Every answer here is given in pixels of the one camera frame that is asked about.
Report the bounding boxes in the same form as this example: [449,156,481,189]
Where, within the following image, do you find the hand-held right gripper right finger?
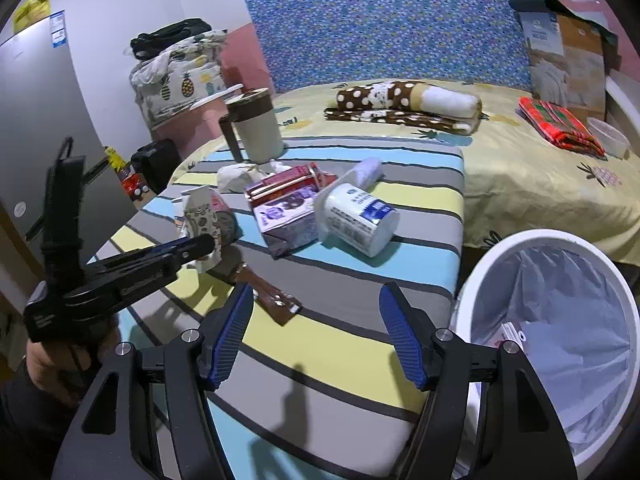
[377,281,576,480]

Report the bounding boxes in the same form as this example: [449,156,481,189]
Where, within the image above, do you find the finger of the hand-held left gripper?
[87,233,217,306]

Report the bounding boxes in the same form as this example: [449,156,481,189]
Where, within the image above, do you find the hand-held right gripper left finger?
[52,282,257,480]

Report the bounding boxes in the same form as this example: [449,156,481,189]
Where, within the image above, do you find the brown sachet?
[227,261,304,324]

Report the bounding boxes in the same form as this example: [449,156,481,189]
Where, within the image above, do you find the red cartoon can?
[181,194,241,261]

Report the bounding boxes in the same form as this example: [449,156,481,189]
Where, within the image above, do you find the white round trash bin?
[446,229,635,480]

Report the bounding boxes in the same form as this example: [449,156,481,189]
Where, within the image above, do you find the white tissue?
[216,159,292,194]

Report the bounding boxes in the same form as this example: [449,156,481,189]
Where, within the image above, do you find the white cup with blue label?
[314,182,401,259]

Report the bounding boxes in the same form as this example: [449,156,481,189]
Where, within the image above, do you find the purple milk carton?
[244,164,340,260]

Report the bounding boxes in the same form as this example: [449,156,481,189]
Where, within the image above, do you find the translucent white bin liner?
[470,247,630,453]

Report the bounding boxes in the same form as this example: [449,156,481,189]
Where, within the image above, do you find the person's left forearm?
[0,360,86,480]

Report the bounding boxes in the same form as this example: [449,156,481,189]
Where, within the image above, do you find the person's left hand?
[24,322,118,403]

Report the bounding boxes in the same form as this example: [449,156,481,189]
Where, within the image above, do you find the striped table cover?
[85,135,469,480]

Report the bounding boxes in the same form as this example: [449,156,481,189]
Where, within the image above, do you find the small red toy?
[121,172,151,202]

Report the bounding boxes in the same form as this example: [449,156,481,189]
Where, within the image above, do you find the black case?
[130,139,182,197]

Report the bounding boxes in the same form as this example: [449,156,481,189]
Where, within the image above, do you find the pink cabinet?
[150,91,247,161]

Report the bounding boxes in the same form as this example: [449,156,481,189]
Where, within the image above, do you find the beige mug with brown lid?
[218,87,287,164]

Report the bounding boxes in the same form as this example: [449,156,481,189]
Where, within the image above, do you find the pineapple print quilt bundle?
[128,30,232,129]

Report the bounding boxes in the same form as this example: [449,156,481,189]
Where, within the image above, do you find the grey refrigerator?
[0,10,137,268]

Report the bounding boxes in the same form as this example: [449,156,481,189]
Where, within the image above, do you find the yellow pineapple bed sheet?
[272,78,640,263]

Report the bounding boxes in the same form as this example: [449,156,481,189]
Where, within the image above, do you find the black bag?
[130,18,214,60]

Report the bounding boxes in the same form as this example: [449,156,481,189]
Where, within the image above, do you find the brown polka-dot blanket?
[323,79,484,136]

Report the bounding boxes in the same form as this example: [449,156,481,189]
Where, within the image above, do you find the red plaid cloth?
[517,95,607,159]

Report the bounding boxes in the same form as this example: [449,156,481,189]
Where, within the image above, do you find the white bowl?
[585,116,630,159]

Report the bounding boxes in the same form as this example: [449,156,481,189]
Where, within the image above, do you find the yellow paper note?
[12,0,54,34]

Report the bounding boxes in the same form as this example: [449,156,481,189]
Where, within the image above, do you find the blue floral headboard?
[243,0,559,96]

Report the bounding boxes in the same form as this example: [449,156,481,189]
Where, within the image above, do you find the cardboard bedding box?
[517,10,609,122]

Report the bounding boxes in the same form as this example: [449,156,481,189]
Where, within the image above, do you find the white bed frame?
[604,70,640,147]

